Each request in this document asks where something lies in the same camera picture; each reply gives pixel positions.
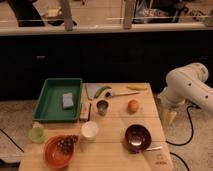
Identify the dark brown bowl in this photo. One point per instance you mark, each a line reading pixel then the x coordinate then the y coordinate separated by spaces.
pixel 137 138

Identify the orange plastic bowl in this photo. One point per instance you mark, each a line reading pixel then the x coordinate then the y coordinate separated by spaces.
pixel 54 156

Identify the grey blue sponge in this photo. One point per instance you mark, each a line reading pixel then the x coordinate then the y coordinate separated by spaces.
pixel 67 100

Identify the dark grape bunch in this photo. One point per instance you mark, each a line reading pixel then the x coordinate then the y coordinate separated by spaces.
pixel 66 143

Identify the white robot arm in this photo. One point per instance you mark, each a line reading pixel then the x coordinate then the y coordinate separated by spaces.
pixel 186 83

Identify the wooden handled spoon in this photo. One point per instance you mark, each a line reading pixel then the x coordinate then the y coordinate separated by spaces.
pixel 113 94

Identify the light green plastic cup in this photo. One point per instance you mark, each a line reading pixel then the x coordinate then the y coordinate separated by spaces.
pixel 36 133

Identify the green plastic tray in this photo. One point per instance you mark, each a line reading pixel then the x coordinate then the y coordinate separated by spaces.
pixel 49 107

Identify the green cucumber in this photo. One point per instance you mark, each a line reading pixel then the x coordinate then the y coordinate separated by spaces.
pixel 98 93

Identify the wooden block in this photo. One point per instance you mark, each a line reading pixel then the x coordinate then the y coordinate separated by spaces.
pixel 85 110

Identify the orange apple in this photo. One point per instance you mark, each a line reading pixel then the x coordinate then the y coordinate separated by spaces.
pixel 132 106

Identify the yellow banana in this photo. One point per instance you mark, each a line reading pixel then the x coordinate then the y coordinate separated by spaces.
pixel 137 87

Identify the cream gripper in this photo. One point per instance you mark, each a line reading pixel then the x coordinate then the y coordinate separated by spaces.
pixel 169 116

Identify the wooden window post right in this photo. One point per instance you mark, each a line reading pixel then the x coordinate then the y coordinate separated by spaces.
pixel 128 13

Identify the small metal cup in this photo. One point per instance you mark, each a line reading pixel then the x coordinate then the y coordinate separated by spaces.
pixel 102 107

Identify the white paper cup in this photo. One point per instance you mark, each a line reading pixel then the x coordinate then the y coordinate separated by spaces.
pixel 89 130

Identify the grey cutting board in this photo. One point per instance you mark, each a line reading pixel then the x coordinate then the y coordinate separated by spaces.
pixel 91 89

